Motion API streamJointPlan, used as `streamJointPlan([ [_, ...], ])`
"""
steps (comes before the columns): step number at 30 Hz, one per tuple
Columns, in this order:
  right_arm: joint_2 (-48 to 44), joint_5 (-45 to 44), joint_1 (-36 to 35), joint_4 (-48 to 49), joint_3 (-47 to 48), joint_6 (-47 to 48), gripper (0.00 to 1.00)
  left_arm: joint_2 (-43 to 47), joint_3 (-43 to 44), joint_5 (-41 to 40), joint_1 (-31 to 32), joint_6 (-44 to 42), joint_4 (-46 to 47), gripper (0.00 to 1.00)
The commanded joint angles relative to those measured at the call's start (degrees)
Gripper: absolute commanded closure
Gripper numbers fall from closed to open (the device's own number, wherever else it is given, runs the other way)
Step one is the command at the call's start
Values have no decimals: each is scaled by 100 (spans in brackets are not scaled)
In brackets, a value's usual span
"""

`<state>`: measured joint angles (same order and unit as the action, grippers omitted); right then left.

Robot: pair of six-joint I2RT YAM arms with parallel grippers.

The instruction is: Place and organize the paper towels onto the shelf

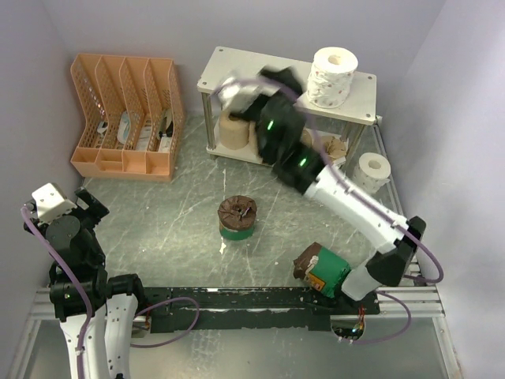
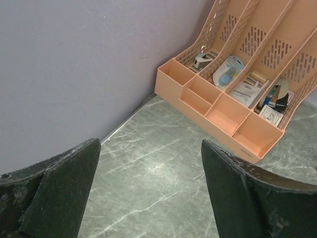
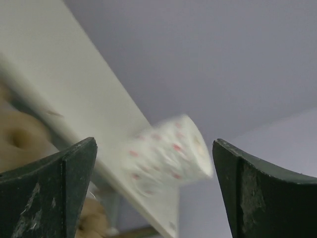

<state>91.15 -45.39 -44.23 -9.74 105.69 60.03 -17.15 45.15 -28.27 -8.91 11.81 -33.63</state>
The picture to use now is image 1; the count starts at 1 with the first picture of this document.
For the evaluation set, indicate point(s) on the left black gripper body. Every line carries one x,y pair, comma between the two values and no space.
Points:
98,256

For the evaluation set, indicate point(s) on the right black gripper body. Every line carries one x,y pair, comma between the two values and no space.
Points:
254,112

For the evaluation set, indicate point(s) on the brown paper roll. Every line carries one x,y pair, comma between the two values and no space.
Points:
335,149
306,138

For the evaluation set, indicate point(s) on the beige unwrapped paper roll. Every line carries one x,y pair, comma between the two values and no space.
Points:
253,144
233,132

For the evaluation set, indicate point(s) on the floral white paper roll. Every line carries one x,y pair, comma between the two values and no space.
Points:
331,76
372,172

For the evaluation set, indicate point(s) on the green brown roll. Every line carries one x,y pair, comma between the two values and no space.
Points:
322,269
237,218

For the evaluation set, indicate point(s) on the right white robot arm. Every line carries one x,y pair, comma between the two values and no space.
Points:
395,238

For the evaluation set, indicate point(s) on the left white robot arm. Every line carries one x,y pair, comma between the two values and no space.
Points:
95,311

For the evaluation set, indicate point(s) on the orange plastic file organizer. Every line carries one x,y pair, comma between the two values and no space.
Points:
134,117

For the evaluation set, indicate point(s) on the lying green brown wrapped roll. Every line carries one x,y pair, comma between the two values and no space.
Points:
322,269

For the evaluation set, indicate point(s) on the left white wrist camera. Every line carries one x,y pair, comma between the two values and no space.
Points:
51,203

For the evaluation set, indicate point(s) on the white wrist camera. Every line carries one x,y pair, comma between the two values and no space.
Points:
235,96
51,203

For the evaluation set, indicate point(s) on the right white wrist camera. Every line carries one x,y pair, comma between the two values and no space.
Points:
235,96

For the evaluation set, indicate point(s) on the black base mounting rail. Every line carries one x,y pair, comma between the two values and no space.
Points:
205,308

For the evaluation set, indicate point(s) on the aluminium frame rail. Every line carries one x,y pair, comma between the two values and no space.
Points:
221,352

